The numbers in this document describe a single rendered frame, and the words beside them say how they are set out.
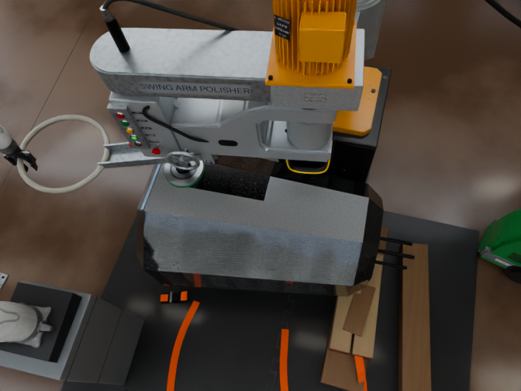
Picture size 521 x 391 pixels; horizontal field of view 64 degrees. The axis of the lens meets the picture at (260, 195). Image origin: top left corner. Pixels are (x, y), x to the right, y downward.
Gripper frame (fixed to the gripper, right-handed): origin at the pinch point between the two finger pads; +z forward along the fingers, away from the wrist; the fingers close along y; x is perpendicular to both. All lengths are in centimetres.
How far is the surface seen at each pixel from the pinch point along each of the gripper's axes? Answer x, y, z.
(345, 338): -111, 163, 48
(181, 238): -53, 81, 3
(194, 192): -32, 90, -6
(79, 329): -91, 29, 4
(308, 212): -54, 147, -11
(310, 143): -42, 144, -59
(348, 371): -129, 163, 57
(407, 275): -79, 213, 57
